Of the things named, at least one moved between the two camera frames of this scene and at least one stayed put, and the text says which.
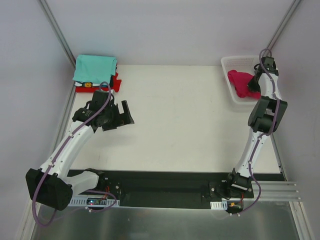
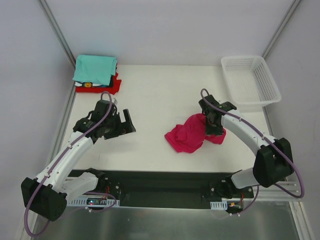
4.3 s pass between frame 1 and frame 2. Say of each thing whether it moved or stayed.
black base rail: stayed
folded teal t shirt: stayed
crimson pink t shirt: moved
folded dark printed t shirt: stayed
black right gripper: moved
